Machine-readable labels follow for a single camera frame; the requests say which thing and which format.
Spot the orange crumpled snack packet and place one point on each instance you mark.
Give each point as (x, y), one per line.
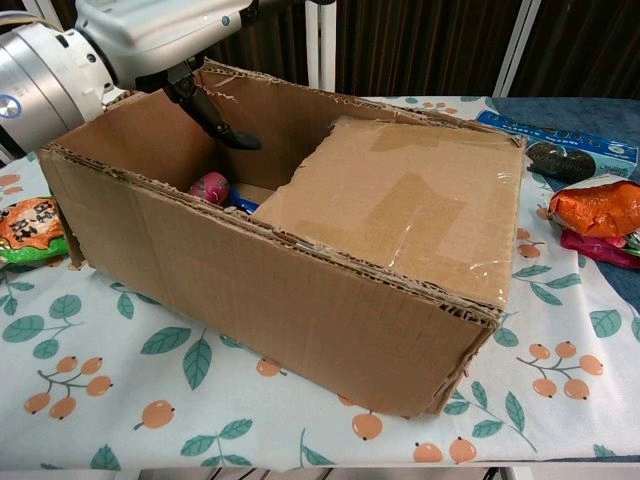
(597, 210)

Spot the blue cookie package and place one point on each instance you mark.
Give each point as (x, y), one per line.
(575, 142)

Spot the pink snack in box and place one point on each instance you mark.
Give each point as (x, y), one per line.
(210, 187)

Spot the blue plastic item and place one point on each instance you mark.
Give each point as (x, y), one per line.
(245, 205)

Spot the green orange snack bag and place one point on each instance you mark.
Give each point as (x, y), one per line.
(30, 227)

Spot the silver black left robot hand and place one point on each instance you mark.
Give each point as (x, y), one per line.
(160, 30)

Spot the pink spouted pouch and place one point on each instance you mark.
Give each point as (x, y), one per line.
(600, 250)

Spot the floral leaf fruit tablecloth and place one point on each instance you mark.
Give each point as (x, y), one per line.
(150, 390)

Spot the black white-framed folding screen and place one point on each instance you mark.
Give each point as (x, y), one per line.
(425, 45)

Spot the brown cardboard shipping box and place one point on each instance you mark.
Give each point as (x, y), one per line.
(280, 290)

